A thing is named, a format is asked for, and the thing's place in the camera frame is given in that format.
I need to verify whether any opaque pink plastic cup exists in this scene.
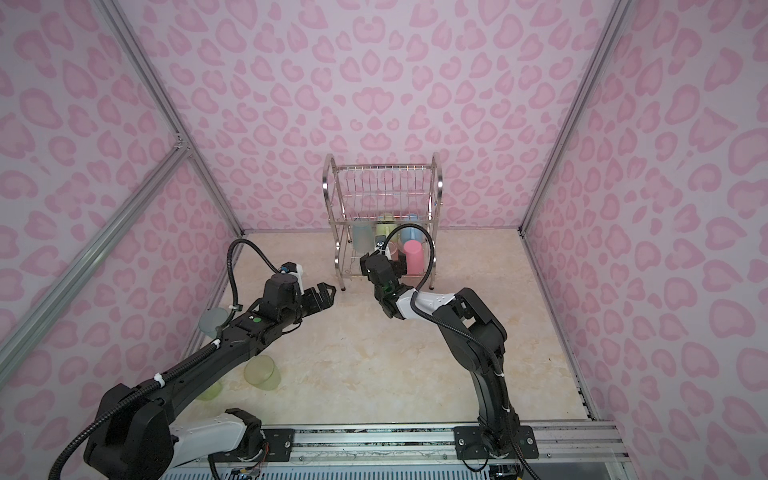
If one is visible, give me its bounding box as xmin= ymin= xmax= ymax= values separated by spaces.
xmin=403 ymin=240 xmax=425 ymax=276

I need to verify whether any translucent teal plastic cup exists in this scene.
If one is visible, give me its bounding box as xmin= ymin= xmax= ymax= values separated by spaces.
xmin=351 ymin=221 xmax=375 ymax=256

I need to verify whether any steel two-tier dish rack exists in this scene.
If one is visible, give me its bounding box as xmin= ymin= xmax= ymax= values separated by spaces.
xmin=321 ymin=153 xmax=444 ymax=290

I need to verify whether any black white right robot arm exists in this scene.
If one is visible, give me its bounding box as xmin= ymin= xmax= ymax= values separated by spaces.
xmin=360 ymin=252 xmax=520 ymax=458

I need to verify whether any light blue ceramic mug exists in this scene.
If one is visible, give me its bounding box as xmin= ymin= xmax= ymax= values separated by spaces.
xmin=399 ymin=214 xmax=424 ymax=245

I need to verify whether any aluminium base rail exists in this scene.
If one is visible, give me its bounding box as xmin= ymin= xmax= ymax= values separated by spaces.
xmin=110 ymin=419 xmax=637 ymax=480

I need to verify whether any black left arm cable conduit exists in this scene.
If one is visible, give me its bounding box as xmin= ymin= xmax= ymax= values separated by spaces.
xmin=47 ymin=238 xmax=283 ymax=480

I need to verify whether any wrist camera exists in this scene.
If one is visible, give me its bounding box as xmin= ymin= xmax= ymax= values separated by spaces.
xmin=374 ymin=235 xmax=388 ymax=254
xmin=279 ymin=262 xmax=304 ymax=293

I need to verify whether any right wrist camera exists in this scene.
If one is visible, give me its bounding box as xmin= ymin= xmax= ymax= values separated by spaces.
xmin=374 ymin=235 xmax=388 ymax=254

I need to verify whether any aluminium corner frame post left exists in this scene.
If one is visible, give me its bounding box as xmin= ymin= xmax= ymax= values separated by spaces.
xmin=93 ymin=0 xmax=245 ymax=237

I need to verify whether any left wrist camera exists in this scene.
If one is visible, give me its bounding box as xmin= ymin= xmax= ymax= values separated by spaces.
xmin=279 ymin=262 xmax=304 ymax=293

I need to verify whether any translucent pink plastic cup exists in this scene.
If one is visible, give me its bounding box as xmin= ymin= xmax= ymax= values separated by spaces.
xmin=386 ymin=243 xmax=400 ymax=262

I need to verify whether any aluminium diagonal frame bar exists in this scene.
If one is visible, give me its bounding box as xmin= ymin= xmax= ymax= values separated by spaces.
xmin=1 ymin=141 xmax=188 ymax=385

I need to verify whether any aluminium corner frame post right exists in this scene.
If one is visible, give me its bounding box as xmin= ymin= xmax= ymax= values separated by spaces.
xmin=518 ymin=0 xmax=636 ymax=238

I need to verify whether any light green ceramic mug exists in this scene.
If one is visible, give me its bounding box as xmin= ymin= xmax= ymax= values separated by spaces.
xmin=375 ymin=214 xmax=397 ymax=236

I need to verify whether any aluminium corner frame post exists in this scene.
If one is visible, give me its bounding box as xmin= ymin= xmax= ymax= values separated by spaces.
xmin=93 ymin=0 xmax=245 ymax=237
xmin=518 ymin=0 xmax=636 ymax=238

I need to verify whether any translucent green plastic cup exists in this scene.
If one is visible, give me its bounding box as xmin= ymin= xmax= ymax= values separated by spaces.
xmin=243 ymin=355 xmax=281 ymax=391

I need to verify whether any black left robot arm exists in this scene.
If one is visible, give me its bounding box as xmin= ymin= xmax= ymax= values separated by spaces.
xmin=83 ymin=272 xmax=336 ymax=479

